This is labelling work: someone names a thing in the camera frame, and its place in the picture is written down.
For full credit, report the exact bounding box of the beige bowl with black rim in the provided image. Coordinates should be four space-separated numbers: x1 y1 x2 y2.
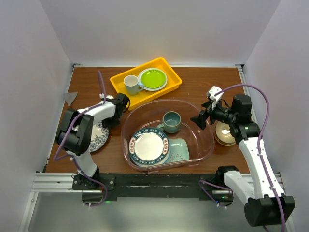
215 121 235 143

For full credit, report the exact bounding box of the dark blue patterned plate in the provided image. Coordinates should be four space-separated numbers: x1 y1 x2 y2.
88 122 109 153

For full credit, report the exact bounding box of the white mug blue handle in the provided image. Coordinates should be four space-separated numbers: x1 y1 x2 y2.
124 75 144 95

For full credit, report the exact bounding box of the clear plastic bin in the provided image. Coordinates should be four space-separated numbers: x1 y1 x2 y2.
121 99 214 174

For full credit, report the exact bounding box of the dark green lettered plate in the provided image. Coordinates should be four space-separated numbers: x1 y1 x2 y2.
128 127 170 167

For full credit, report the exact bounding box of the aluminium table frame rail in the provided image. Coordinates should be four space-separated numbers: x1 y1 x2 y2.
235 64 297 232

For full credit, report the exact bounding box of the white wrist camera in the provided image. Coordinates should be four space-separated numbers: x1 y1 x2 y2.
206 86 223 110
99 93 114 100

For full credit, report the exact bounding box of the yellow plastic tray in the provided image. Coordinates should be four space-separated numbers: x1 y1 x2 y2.
110 57 182 110

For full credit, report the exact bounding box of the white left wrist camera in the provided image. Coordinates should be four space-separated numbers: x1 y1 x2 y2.
99 93 114 100

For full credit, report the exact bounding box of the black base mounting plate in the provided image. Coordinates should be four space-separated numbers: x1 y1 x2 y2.
72 173 235 208

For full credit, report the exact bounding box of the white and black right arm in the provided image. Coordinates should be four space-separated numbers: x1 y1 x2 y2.
191 94 295 229

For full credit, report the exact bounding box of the mint divided rectangular plate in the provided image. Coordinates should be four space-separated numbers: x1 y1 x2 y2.
166 138 190 163

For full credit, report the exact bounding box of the teal glazed ceramic mug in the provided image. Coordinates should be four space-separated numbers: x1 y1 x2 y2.
156 111 182 133

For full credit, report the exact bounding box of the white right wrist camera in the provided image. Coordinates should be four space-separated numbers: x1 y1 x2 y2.
206 86 223 110

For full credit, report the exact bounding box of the yellow patterned bowl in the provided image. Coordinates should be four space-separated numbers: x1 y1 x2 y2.
215 138 236 146

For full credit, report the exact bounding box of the green plate white rim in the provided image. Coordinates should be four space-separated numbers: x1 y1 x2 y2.
138 68 168 91

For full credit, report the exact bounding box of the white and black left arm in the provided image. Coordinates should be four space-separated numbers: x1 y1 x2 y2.
54 93 130 189

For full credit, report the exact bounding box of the grey triangular scraper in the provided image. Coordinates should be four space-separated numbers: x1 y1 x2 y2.
63 92 78 106

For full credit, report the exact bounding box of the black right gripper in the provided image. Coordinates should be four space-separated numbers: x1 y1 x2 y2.
190 98 237 130

